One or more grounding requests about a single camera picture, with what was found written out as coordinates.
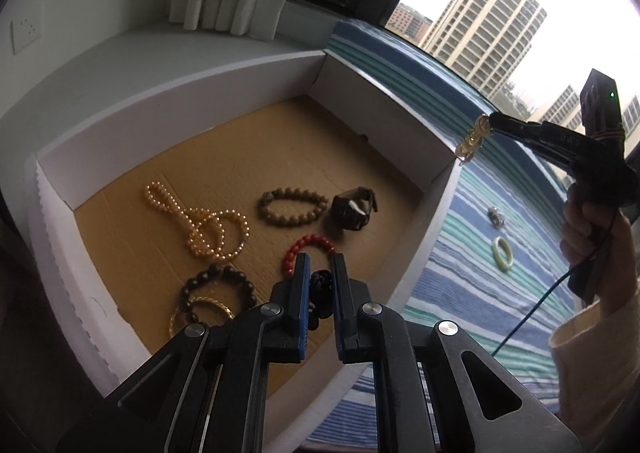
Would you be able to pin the tall beige high-rise building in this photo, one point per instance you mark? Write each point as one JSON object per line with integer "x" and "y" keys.
{"x": 490, "y": 33}

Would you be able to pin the white cardboard box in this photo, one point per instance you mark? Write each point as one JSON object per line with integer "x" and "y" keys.
{"x": 225, "y": 158}

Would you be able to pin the person's right hand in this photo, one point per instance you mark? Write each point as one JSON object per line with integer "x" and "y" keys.
{"x": 620, "y": 258}

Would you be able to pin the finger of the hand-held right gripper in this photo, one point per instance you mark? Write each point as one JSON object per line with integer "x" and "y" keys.
{"x": 530, "y": 133}

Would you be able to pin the white wall socket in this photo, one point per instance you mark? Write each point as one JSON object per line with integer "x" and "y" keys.
{"x": 25, "y": 35}

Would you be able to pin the small tangled metal jewelry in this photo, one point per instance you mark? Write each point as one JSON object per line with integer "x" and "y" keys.
{"x": 495, "y": 218}

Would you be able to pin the low brown building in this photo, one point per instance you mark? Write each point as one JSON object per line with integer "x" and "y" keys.
{"x": 407, "y": 25}

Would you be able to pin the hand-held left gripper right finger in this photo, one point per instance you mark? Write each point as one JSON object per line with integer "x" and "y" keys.
{"x": 340, "y": 303}

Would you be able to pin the grey apartment building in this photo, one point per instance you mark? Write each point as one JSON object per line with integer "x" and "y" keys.
{"x": 557, "y": 108}
{"x": 631, "y": 113}

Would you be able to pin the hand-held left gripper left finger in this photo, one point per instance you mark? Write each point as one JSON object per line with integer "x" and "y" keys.
{"x": 301, "y": 303}

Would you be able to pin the pale green jade bangle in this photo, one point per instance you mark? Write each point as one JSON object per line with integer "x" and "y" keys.
{"x": 495, "y": 253}

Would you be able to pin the blue face wristwatch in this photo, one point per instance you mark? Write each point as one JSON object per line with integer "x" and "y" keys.
{"x": 350, "y": 210}

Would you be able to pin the blue green striped cloth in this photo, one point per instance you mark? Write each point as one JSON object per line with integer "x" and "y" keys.
{"x": 475, "y": 308}

